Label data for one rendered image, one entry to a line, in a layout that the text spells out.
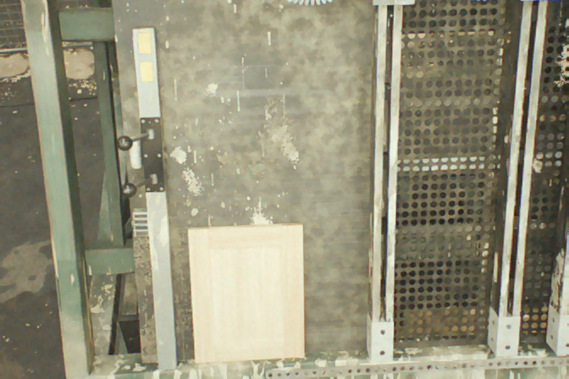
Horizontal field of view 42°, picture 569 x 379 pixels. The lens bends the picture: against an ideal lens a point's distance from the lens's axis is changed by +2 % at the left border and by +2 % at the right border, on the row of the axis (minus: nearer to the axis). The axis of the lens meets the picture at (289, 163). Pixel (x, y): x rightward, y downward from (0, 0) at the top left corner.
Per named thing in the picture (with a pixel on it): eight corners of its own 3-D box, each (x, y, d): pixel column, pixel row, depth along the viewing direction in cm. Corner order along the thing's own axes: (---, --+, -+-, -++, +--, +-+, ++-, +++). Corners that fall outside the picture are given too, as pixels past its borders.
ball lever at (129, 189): (151, 183, 190) (118, 199, 179) (150, 168, 189) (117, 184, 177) (162, 184, 188) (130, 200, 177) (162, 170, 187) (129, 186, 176)
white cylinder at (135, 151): (129, 136, 189) (132, 165, 192) (128, 140, 186) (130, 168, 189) (141, 136, 189) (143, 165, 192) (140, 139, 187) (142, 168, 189)
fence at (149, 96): (159, 362, 209) (158, 370, 205) (134, 27, 181) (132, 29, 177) (177, 360, 209) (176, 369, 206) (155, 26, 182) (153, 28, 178)
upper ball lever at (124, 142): (147, 138, 187) (113, 151, 175) (146, 123, 185) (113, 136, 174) (160, 140, 185) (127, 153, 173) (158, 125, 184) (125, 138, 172)
